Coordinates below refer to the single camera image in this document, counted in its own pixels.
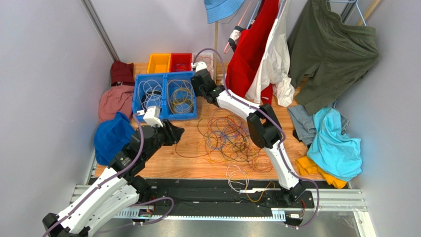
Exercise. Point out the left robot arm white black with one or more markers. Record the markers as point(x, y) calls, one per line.
point(117, 188)

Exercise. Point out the wooden rack pole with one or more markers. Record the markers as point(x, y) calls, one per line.
point(216, 58)

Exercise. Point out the dark red cloth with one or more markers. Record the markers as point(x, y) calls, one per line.
point(122, 74)

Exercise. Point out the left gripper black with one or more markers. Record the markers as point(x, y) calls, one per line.
point(172, 133)

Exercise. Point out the red garment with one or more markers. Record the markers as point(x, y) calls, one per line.
point(249, 52)

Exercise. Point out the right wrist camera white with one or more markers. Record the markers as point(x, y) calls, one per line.
point(198, 66)

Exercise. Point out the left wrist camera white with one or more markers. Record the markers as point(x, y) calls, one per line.
point(151, 116)

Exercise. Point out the cyan cloth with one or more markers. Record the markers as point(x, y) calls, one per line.
point(334, 152)

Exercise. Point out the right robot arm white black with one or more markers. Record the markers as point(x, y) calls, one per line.
point(264, 129)

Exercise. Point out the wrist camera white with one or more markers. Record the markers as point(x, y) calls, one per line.
point(151, 116)
point(198, 66)

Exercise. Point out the blue bucket hat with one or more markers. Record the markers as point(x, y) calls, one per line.
point(219, 9)

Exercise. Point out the white printed shirt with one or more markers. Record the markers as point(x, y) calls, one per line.
point(234, 37)

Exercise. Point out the red small bin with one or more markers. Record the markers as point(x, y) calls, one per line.
point(180, 62)

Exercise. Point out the grey cloth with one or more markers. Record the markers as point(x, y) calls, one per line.
point(302, 123)

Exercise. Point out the metal corner post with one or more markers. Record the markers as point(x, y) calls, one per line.
point(92, 13)

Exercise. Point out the yellow cloth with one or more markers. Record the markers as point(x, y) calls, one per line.
point(307, 166)

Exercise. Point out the blue double bin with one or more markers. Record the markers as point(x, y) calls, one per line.
point(172, 92)

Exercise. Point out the yellow small bin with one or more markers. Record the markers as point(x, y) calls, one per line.
point(159, 63)

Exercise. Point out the pink tank top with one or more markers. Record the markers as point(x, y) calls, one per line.
point(272, 77)

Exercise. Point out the olive green shirt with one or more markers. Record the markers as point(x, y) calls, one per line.
point(330, 54)

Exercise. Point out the white small bin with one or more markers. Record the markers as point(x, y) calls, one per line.
point(207, 57)

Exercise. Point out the blue cloth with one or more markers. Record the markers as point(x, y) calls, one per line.
point(111, 136)

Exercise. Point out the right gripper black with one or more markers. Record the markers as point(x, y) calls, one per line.
point(198, 83)

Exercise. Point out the pink cloth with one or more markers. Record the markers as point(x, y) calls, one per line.
point(116, 99)

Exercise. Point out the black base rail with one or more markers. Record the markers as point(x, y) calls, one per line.
point(215, 198)

